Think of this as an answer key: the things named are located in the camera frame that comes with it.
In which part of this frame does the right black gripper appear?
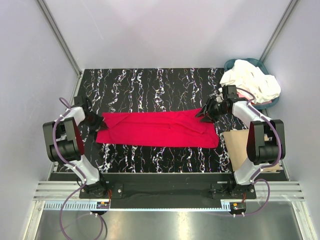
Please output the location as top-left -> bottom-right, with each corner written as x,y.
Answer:
195,97 -> 229,124

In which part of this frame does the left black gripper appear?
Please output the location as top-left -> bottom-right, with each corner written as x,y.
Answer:
81,110 -> 109,132

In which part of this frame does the red t shirt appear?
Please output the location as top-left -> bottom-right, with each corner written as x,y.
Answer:
96,109 -> 220,149

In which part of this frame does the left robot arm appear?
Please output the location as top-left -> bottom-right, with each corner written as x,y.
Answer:
42,96 -> 111,198

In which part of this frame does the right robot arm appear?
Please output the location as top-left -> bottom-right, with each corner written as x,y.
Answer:
195,85 -> 286,199

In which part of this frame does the pink t shirt in basket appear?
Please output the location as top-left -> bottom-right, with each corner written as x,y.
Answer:
237,90 -> 272,105

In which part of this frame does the folded beige t shirt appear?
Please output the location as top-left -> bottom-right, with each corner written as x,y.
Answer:
221,129 -> 282,174

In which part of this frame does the teal laundry basket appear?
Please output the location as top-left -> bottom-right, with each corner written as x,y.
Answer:
224,58 -> 279,110

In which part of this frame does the white t shirt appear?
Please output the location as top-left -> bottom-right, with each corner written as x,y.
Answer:
220,59 -> 281,103

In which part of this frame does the left connector board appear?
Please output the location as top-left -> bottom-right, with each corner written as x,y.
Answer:
96,200 -> 111,209

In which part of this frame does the connector board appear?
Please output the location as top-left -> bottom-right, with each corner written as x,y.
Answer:
230,202 -> 247,215
96,200 -> 111,209

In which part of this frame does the right connector board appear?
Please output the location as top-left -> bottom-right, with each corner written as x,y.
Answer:
230,202 -> 247,215

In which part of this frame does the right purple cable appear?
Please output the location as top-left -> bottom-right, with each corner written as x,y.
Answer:
234,87 -> 282,217

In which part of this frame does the slotted cable duct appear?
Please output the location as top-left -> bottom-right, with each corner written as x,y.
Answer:
43,199 -> 235,211

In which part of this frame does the left frame post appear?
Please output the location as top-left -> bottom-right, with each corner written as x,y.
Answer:
35,0 -> 82,78

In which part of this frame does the frame post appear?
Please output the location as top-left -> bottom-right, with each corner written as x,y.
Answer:
259,0 -> 300,63
35,0 -> 82,78

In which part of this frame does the aluminium front rail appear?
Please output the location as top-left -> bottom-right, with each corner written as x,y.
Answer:
33,181 -> 305,202

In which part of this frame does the right frame post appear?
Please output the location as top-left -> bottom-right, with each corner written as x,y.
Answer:
259,0 -> 300,63

